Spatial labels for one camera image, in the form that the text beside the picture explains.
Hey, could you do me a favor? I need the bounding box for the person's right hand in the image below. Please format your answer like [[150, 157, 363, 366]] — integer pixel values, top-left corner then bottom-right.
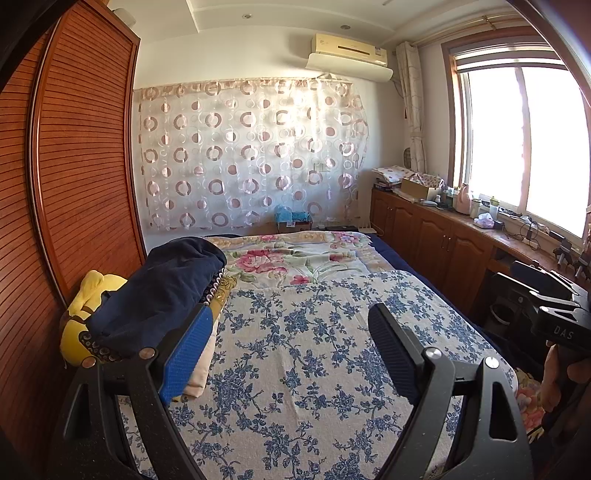
[[541, 345, 591, 413]]

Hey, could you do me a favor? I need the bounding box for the window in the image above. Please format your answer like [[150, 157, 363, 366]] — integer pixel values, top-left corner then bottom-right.
[[441, 34, 591, 241]]

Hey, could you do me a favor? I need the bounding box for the waste bin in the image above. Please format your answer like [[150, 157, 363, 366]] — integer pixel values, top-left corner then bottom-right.
[[488, 300, 522, 328]]

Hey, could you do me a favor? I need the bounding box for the black cable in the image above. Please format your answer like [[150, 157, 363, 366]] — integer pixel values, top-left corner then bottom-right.
[[508, 215, 552, 250]]

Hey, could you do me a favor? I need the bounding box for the cream pillow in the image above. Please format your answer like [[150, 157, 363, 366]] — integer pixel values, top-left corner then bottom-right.
[[182, 318, 220, 398]]

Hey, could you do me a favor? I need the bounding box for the sheer circle-patterned curtain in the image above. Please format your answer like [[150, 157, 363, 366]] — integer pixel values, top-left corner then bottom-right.
[[133, 78, 372, 232]]

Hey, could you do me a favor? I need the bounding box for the wall air conditioner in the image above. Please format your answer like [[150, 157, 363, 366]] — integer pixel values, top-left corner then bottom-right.
[[310, 33, 389, 63]]

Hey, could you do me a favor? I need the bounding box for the blue tissue box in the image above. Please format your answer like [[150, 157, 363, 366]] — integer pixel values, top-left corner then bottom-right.
[[274, 204, 309, 224]]

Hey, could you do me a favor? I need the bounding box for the wooden low cabinet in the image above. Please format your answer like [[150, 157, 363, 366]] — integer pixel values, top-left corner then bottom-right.
[[369, 187, 591, 333]]

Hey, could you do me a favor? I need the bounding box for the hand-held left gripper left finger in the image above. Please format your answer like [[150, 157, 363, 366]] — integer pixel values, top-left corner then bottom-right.
[[46, 302, 215, 480]]

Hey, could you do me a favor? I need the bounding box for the cardboard box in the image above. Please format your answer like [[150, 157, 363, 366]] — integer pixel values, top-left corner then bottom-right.
[[399, 178, 439, 201]]

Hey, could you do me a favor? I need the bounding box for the navy blue printed t-shirt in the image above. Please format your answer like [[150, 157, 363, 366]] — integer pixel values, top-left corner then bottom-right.
[[85, 236, 228, 356]]

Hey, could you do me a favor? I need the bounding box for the wooden slatted wardrobe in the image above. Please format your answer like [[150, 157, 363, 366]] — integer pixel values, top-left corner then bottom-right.
[[0, 0, 148, 462]]

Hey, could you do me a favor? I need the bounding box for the tied-back window curtain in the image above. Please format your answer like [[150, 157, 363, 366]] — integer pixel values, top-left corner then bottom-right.
[[394, 41, 428, 174]]

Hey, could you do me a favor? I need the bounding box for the white air deflector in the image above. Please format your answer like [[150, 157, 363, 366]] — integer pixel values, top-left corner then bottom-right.
[[307, 52, 394, 83]]

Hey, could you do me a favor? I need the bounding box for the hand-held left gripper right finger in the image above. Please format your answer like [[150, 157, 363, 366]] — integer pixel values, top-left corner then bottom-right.
[[368, 302, 534, 480]]

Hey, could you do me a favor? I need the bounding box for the dark studded cushion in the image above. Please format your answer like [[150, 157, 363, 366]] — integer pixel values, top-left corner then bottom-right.
[[78, 263, 228, 365]]

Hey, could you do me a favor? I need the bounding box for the yellow plush toy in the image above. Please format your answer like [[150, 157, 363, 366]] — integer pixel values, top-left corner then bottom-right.
[[60, 270, 130, 367]]

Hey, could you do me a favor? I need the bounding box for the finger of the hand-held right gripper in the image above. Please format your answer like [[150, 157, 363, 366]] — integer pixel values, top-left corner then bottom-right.
[[529, 272, 583, 309], [510, 260, 561, 289]]

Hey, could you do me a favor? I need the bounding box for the gold cushion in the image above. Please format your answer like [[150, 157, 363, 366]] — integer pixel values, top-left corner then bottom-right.
[[210, 272, 237, 315]]

